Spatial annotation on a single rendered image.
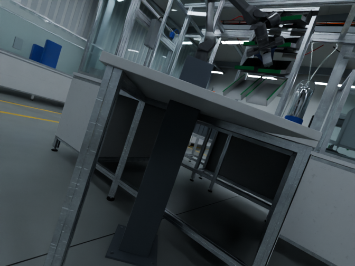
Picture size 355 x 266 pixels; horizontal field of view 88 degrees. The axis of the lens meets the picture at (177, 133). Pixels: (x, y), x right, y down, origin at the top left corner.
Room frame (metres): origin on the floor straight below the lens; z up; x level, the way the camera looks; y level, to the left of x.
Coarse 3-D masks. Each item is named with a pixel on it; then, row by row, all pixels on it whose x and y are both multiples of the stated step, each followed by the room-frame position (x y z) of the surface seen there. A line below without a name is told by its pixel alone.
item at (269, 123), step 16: (112, 64) 0.51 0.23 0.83; (128, 64) 0.52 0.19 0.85; (144, 80) 0.59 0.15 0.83; (160, 80) 0.53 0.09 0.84; (176, 80) 0.53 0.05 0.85; (160, 96) 0.93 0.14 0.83; (176, 96) 0.70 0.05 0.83; (192, 96) 0.57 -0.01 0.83; (208, 96) 0.54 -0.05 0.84; (224, 96) 0.55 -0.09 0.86; (208, 112) 0.91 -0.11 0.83; (224, 112) 0.69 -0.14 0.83; (240, 112) 0.56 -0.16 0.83; (256, 112) 0.56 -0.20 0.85; (256, 128) 0.86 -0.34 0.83; (272, 128) 0.67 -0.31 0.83; (288, 128) 0.57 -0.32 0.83; (304, 128) 0.58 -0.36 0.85
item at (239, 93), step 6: (240, 78) 1.33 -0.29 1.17; (234, 84) 1.29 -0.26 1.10; (240, 84) 1.33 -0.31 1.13; (246, 84) 1.31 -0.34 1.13; (252, 84) 1.20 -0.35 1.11; (228, 90) 1.25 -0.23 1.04; (234, 90) 1.27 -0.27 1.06; (240, 90) 1.25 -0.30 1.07; (246, 90) 1.16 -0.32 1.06; (228, 96) 1.22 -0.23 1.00; (234, 96) 1.21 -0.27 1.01; (240, 96) 1.19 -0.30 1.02
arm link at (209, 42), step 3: (210, 39) 0.95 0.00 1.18; (204, 42) 0.95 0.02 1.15; (207, 42) 0.95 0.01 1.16; (210, 42) 0.95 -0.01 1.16; (213, 42) 0.95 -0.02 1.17; (201, 45) 0.95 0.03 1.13; (204, 45) 0.95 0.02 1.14; (207, 45) 0.95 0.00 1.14; (210, 45) 0.95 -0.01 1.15; (198, 48) 0.99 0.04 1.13; (201, 48) 0.95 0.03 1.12; (204, 48) 0.95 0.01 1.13; (207, 48) 0.95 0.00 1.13; (207, 51) 0.96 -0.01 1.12
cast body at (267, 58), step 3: (267, 51) 1.06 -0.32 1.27; (264, 54) 1.06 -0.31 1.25; (267, 54) 1.05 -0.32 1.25; (270, 54) 1.04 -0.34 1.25; (264, 57) 1.06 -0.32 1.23; (267, 57) 1.05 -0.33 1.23; (270, 57) 1.03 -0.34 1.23; (264, 60) 1.04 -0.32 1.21; (267, 60) 1.04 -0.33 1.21; (270, 60) 1.03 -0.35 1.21; (264, 63) 1.04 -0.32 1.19; (267, 63) 1.04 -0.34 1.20; (270, 63) 1.05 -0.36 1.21
